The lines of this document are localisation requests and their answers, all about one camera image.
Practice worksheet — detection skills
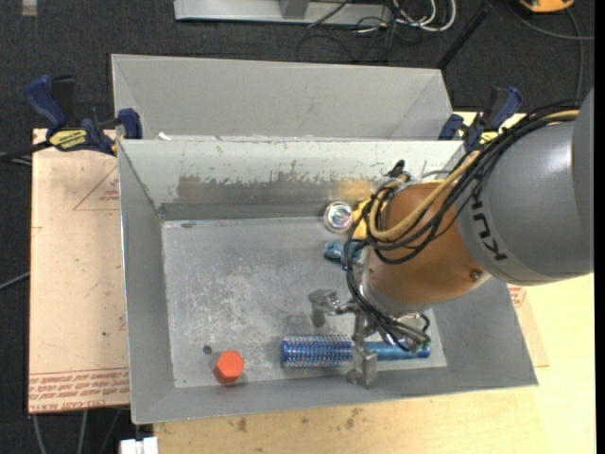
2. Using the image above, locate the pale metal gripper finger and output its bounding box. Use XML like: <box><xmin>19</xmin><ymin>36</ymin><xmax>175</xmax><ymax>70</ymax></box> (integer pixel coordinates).
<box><xmin>307</xmin><ymin>288</ymin><xmax>345</xmax><ymax>329</ymax></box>
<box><xmin>346</xmin><ymin>343</ymin><xmax>380</xmax><ymax>390</ymax></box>

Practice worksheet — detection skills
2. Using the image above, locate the blue hairbrush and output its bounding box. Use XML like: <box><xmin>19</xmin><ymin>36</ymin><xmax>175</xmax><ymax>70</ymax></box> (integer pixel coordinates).
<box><xmin>280</xmin><ymin>332</ymin><xmax>432</xmax><ymax>369</ymax></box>

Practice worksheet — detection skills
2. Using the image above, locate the blue plastic toy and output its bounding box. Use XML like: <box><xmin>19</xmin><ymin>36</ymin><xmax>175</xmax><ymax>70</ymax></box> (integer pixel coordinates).
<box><xmin>323</xmin><ymin>239</ymin><xmax>354</xmax><ymax>263</ymax></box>

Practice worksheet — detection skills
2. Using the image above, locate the grey metal bin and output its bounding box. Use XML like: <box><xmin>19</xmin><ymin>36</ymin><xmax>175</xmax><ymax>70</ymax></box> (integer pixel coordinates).
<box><xmin>111</xmin><ymin>53</ymin><xmax>540</xmax><ymax>426</ymax></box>

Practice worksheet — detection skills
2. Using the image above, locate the yellow toy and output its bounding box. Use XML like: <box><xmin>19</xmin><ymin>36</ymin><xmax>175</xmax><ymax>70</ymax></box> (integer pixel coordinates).
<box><xmin>351</xmin><ymin>203</ymin><xmax>371</xmax><ymax>241</ymax></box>

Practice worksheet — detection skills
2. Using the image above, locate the clear glass round thing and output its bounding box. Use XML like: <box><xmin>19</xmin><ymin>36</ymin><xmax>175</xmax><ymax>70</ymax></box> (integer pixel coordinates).
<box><xmin>323</xmin><ymin>201</ymin><xmax>354</xmax><ymax>232</ymax></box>

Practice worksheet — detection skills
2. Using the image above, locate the red-orange hexagonal block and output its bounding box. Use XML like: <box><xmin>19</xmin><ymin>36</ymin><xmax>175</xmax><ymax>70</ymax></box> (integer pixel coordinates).
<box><xmin>212</xmin><ymin>350</ymin><xmax>247</xmax><ymax>386</ymax></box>

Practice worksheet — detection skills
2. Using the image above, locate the brown cardboard board red print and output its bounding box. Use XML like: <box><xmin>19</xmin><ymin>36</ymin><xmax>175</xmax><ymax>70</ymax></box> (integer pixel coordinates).
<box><xmin>27</xmin><ymin>128</ymin><xmax>552</xmax><ymax>415</ymax></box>

